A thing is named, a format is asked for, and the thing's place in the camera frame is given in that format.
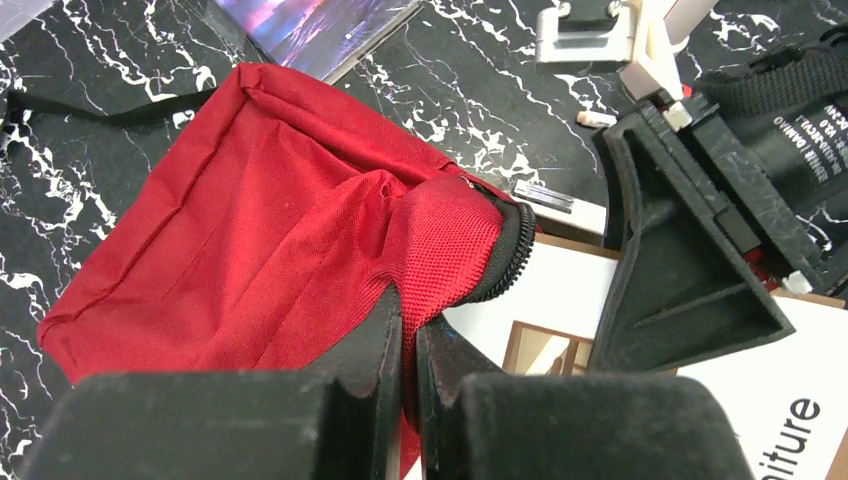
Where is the white Decorate Furniture book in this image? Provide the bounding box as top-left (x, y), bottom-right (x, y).
top-left (404, 231), bottom-right (848, 480)

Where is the purple galaxy cover book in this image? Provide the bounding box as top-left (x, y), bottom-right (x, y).
top-left (210, 0), bottom-right (422, 83)

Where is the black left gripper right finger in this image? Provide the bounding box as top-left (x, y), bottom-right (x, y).
top-left (416, 319), bottom-right (752, 479)

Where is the red student backpack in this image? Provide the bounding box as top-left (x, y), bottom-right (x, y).
top-left (37, 63), bottom-right (537, 474)

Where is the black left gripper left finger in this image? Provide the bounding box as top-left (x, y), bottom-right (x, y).
top-left (23, 287), bottom-right (402, 479)

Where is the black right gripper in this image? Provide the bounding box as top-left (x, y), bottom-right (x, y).
top-left (586, 39), bottom-right (848, 374)

